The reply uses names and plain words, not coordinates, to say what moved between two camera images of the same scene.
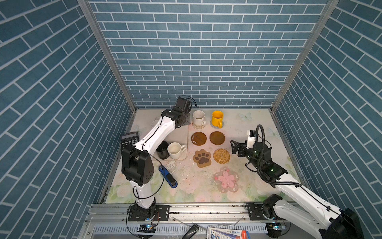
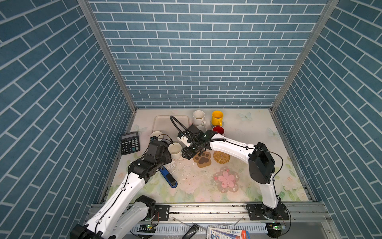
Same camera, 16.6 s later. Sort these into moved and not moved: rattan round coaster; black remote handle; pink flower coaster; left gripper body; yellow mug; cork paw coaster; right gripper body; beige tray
Moved: right gripper body; beige tray; left gripper body
Not moved: black remote handle; pink flower coaster; yellow mug; cork paw coaster; rattan round coaster
